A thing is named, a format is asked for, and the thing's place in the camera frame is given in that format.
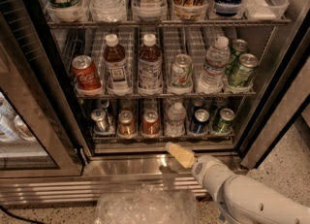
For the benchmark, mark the middle wire shelf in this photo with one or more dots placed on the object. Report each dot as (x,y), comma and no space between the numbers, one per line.
(168,95)

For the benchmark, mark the clear plastic bag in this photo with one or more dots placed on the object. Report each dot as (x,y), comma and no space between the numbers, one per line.
(147,205)

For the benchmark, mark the water bottle middle shelf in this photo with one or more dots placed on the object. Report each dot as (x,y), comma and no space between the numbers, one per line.
(216,58)

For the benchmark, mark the empty clear plastic tray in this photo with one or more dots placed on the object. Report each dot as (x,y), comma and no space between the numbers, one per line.
(266,9)

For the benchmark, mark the green can middle shelf rear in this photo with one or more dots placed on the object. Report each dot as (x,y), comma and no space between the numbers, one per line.
(238,47)

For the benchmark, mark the red can bottom shelf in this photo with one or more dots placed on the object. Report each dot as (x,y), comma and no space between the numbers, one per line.
(150,123)

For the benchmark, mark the blue pepsi can front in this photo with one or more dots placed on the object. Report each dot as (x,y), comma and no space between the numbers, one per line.
(199,121)

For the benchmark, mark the red coca-cola can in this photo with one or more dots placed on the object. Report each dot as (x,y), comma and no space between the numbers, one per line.
(85,71)

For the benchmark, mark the small water bottle bottom shelf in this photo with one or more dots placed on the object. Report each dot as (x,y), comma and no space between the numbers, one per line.
(175,120)

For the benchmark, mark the silver can shelf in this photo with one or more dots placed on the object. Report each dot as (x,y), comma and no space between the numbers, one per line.
(105,104)
(99,116)

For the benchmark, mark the iced tea bottle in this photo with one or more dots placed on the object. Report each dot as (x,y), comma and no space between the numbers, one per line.
(150,64)
(116,64)

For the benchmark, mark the white 7up can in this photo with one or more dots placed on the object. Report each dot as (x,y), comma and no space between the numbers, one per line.
(180,71)

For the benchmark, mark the steel fridge door right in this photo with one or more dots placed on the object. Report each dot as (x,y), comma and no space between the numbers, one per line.
(282,88)

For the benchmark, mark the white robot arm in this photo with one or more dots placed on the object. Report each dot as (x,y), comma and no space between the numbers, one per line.
(240,199)

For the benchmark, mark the orange-brown can bottom shelf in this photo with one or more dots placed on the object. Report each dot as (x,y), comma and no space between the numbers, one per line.
(126,123)

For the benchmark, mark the green can bottom shelf rear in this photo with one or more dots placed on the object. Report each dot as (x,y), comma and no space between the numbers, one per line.
(217,104)

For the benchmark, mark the wire shelf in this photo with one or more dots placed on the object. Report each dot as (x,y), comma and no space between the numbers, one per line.
(168,95)
(169,23)
(114,139)

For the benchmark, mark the green can middle shelf front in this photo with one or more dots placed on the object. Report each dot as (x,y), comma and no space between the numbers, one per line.
(243,70)

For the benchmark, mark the glass fridge door left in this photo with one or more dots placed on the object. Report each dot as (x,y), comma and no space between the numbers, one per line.
(47,151)

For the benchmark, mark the green can shelf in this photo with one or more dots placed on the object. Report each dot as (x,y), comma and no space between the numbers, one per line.
(217,104)
(223,121)
(243,70)
(238,47)

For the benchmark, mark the silver can bottom shelf rear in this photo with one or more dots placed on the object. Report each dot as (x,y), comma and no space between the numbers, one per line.
(105,104)

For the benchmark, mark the silver can bottom shelf front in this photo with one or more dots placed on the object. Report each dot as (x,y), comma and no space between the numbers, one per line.
(99,116)

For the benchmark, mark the left iced tea bottle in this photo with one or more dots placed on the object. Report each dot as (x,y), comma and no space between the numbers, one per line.
(116,64)

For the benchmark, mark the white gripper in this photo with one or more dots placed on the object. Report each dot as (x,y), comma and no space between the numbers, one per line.
(206,170)

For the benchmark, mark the bottom wire shelf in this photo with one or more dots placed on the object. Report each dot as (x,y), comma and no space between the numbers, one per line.
(114,139)

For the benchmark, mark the green can bottom shelf front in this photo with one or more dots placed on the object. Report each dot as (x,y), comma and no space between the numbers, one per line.
(223,121)

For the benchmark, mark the right iced tea bottle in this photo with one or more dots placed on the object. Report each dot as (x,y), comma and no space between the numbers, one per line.
(150,64)

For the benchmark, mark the top wire shelf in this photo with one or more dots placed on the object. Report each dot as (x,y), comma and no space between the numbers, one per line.
(169,23)

